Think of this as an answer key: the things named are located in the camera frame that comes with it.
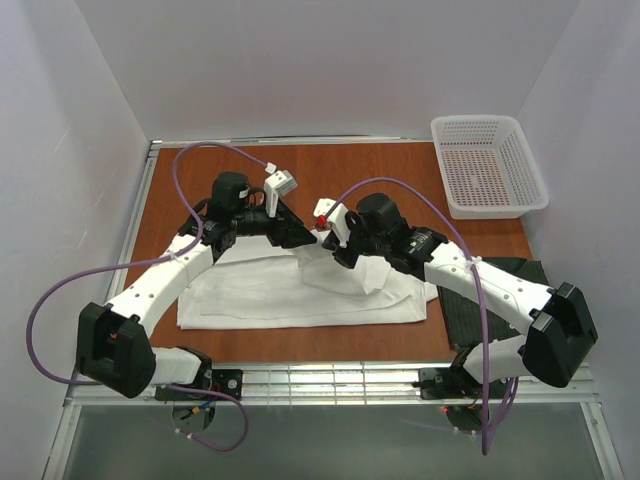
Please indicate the aluminium frame rail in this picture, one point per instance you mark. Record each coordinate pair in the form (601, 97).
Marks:
(335, 365)

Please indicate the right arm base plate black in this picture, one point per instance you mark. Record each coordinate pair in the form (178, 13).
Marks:
(447, 383)

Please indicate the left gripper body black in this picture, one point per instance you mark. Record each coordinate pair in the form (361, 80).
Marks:
(275, 226)

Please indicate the dark striped folded shirt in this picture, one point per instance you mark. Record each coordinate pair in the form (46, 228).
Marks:
(462, 316)

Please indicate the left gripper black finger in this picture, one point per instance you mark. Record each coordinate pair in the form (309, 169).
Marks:
(286, 215)
(286, 235)

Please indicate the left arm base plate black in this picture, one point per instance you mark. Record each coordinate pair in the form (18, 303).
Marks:
(226, 381)

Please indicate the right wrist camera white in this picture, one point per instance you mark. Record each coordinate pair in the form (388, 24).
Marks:
(335, 218)

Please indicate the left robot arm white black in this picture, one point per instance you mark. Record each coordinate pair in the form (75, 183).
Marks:
(113, 343)

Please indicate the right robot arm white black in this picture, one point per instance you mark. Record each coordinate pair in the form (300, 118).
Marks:
(554, 325)

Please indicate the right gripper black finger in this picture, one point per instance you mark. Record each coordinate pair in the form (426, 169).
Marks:
(347, 256)
(331, 242)

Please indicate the white plastic basket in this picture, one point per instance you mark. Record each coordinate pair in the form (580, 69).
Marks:
(487, 167)

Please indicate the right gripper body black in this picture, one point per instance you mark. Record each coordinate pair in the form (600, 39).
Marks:
(345, 248)

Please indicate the white long sleeve shirt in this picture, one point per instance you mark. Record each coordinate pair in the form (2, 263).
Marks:
(258, 286)

